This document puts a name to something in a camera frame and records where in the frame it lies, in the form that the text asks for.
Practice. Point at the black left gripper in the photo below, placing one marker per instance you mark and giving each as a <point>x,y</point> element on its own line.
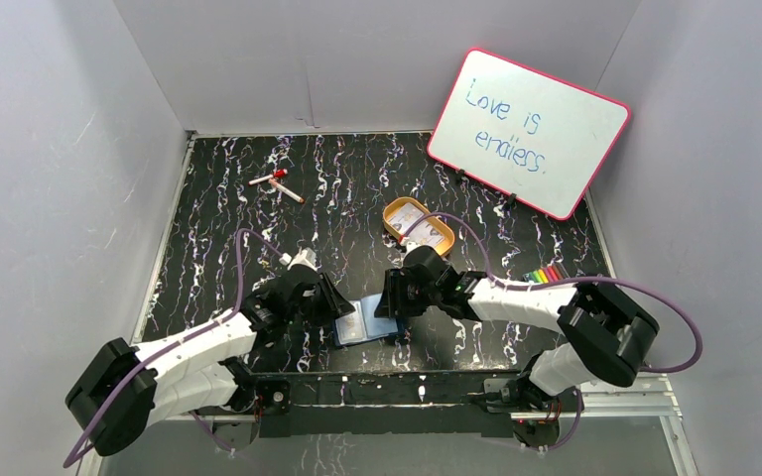
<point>322,299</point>

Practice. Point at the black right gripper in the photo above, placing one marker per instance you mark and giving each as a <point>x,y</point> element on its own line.
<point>393,302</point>

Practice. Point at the silver credit card stack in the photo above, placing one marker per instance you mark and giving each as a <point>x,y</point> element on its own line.
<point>424,233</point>

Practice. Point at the blue leather card holder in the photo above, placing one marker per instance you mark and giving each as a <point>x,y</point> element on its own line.
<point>377,327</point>

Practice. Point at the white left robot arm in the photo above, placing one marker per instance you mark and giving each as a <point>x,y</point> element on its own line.
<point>125,389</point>

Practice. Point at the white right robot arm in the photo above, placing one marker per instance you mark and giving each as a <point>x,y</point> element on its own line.
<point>607,334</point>

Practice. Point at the yellow oval tray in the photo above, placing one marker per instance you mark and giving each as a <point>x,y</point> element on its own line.
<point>444,250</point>

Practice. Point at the orange capped marker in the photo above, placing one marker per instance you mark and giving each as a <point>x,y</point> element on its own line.
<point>284,190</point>

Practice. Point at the red capped marker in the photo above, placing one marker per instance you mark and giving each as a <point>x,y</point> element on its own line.
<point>274,175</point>

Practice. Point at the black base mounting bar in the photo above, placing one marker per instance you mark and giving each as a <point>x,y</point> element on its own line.
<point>282,405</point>

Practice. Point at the coloured marker pen set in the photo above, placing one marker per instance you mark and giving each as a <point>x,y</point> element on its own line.
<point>547,274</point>

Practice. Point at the pink framed whiteboard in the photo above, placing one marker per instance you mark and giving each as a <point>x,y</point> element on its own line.
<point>526,133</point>

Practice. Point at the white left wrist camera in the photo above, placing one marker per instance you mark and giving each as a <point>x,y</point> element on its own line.
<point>304,257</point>

